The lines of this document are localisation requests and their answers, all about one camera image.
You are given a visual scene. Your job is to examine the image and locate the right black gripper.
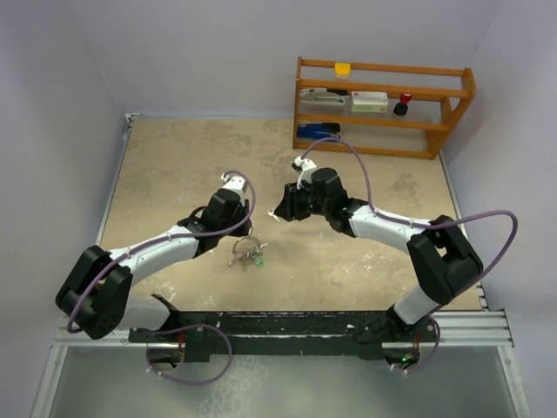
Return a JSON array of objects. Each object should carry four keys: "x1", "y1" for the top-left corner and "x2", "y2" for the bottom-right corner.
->
[{"x1": 274, "y1": 179, "x2": 331, "y2": 222}]

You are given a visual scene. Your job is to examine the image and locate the metal keyring with keys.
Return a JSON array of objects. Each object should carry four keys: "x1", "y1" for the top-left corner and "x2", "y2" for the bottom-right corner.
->
[{"x1": 227, "y1": 235, "x2": 268, "y2": 272}]

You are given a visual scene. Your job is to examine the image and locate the silver key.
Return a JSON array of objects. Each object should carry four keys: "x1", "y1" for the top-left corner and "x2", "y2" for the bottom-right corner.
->
[{"x1": 267, "y1": 209, "x2": 279, "y2": 222}]

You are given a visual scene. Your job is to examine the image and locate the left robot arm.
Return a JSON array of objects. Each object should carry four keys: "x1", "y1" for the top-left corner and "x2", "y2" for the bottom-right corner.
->
[{"x1": 55, "y1": 187, "x2": 251, "y2": 341}]

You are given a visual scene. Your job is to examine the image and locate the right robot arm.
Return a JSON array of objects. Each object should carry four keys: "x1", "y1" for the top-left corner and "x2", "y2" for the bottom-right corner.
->
[{"x1": 272, "y1": 168, "x2": 483, "y2": 340}]

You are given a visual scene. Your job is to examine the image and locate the blue stapler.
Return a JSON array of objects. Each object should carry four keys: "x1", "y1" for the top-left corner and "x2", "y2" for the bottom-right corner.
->
[{"x1": 296, "y1": 123, "x2": 341, "y2": 140}]

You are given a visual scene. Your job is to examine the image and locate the grey stapler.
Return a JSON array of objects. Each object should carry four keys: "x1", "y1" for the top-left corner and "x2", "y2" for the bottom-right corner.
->
[{"x1": 299, "y1": 87, "x2": 350, "y2": 106}]

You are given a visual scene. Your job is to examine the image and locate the white red box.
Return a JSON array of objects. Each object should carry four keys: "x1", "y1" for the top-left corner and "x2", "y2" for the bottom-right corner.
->
[{"x1": 351, "y1": 91, "x2": 388, "y2": 113}]

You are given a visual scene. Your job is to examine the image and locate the wooden shelf rack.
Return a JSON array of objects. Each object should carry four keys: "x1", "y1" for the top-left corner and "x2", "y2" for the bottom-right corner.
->
[{"x1": 292, "y1": 57, "x2": 477, "y2": 159}]

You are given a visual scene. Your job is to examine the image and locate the black red bottle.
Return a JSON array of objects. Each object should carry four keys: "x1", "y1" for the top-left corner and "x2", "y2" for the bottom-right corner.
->
[{"x1": 393, "y1": 93, "x2": 413, "y2": 117}]

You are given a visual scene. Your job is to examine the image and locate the yellow cap container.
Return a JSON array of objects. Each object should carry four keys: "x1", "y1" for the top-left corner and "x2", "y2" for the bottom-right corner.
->
[{"x1": 333, "y1": 63, "x2": 352, "y2": 80}]

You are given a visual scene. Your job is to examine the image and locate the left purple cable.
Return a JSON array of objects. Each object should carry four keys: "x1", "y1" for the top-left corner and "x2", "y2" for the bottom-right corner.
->
[{"x1": 66, "y1": 169, "x2": 258, "y2": 334}]

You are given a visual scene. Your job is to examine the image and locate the purple cable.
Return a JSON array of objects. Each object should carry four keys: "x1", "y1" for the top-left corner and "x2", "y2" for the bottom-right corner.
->
[
  {"x1": 66, "y1": 169, "x2": 258, "y2": 334},
  {"x1": 299, "y1": 138, "x2": 520, "y2": 314}
]

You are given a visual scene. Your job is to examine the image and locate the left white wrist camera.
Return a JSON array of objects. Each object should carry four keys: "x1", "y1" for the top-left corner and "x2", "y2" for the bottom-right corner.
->
[{"x1": 221, "y1": 172, "x2": 248, "y2": 198}]

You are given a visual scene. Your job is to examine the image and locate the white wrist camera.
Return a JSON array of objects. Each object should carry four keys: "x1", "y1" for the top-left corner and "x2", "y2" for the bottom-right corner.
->
[
  {"x1": 221, "y1": 172, "x2": 248, "y2": 198},
  {"x1": 292, "y1": 156, "x2": 318, "y2": 190}
]

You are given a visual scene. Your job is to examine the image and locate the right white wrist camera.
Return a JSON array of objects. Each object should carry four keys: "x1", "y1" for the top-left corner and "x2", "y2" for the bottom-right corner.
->
[{"x1": 292, "y1": 156, "x2": 318, "y2": 190}]

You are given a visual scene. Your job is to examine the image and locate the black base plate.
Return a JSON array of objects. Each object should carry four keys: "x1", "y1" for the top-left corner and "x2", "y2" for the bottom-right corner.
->
[{"x1": 129, "y1": 311, "x2": 440, "y2": 362}]

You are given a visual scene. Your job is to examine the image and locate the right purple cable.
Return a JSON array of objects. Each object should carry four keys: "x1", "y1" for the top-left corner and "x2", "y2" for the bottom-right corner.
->
[{"x1": 299, "y1": 138, "x2": 520, "y2": 314}]

